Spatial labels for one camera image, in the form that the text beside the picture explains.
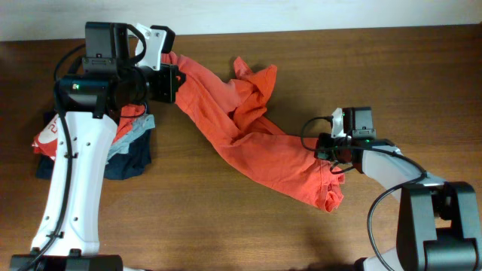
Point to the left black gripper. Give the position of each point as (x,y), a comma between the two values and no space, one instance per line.
(172,80)

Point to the folded red soccer shirt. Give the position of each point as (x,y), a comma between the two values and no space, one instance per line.
(46,141)

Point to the orange soccer t-shirt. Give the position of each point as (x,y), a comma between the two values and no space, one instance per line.
(231,115)

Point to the folded navy shirt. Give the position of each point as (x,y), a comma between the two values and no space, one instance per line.
(120,168)

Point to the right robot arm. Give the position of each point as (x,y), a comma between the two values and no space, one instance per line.
(438,221)

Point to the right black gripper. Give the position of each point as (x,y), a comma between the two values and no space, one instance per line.
(324,140)

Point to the folded grey shirt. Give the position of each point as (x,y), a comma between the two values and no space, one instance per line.
(138,137)

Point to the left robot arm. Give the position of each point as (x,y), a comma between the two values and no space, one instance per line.
(118,64)

